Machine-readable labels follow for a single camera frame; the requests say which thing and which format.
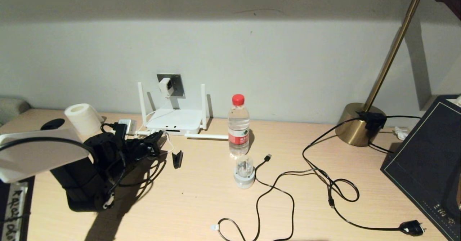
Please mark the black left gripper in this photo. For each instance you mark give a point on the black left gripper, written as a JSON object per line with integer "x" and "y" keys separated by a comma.
{"x": 138, "y": 149}

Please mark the white power adapter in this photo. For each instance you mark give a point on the white power adapter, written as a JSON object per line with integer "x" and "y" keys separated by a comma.
{"x": 165, "y": 86}

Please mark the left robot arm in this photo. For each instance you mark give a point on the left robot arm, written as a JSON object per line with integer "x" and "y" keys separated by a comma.
{"x": 43, "y": 154}

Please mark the white router with antennas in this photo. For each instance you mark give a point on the white router with antennas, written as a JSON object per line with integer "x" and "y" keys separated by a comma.
{"x": 174, "y": 120}

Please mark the white charger plug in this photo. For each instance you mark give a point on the white charger plug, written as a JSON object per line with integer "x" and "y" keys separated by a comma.
{"x": 126, "y": 125}

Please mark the small black clip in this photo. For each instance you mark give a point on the small black clip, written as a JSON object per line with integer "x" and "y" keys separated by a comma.
{"x": 177, "y": 159}

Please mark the white tape roll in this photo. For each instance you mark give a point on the white tape roll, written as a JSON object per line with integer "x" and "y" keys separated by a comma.
{"x": 84, "y": 120}

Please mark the red capped water bottle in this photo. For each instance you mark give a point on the red capped water bottle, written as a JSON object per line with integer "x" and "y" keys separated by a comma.
{"x": 238, "y": 125}

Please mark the clear dome grey base gadget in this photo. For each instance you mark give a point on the clear dome grey base gadget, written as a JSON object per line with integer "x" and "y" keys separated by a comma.
{"x": 244, "y": 178}

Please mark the black oval pad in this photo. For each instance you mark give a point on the black oval pad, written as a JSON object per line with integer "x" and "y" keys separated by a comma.
{"x": 52, "y": 124}

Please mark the grey cushion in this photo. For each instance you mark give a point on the grey cushion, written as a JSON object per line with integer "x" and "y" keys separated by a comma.
{"x": 12, "y": 107}

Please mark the gold desk lamp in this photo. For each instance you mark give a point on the gold desk lamp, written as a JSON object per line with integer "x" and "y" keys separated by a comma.
{"x": 354, "y": 129}

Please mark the black box on lamp base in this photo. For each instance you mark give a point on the black box on lamp base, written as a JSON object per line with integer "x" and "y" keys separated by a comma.
{"x": 372, "y": 120}

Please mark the crumpled white tissue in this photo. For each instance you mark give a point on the crumpled white tissue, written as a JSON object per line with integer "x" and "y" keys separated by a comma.
{"x": 400, "y": 133}

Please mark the grey wall socket plate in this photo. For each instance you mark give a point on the grey wall socket plate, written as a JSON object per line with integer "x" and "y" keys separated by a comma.
{"x": 179, "y": 84}

